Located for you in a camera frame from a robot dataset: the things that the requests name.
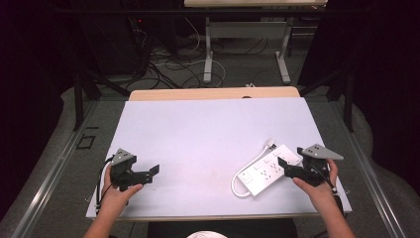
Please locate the white table mat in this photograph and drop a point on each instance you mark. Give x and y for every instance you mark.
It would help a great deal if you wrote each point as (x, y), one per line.
(204, 139)

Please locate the person's right hand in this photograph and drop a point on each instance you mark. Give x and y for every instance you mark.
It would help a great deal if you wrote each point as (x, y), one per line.
(318, 195)

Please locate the person's white cap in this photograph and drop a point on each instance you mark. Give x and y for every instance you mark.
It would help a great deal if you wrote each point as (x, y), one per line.
(207, 235)

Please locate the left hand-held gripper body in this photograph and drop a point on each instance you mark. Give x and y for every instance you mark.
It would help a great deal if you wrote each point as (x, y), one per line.
(124, 172)

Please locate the white plug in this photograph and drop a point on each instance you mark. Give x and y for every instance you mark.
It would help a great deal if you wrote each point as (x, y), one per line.
(271, 142)

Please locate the black equipment cabinet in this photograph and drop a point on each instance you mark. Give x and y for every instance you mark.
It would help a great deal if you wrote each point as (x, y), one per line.
(112, 36)

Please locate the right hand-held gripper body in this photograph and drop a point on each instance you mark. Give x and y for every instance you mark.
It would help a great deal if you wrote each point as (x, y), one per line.
(313, 165)

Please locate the person's dark clothing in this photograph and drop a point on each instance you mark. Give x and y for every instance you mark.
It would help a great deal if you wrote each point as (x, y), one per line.
(224, 226)

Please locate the black metal stand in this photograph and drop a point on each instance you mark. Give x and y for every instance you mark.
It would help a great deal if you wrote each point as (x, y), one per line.
(81, 95)
(346, 95)

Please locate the white metal-frame desk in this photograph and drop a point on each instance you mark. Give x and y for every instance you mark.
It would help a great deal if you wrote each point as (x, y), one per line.
(246, 29)

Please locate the person's left hand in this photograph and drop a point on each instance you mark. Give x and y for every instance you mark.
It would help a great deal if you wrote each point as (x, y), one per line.
(116, 198)

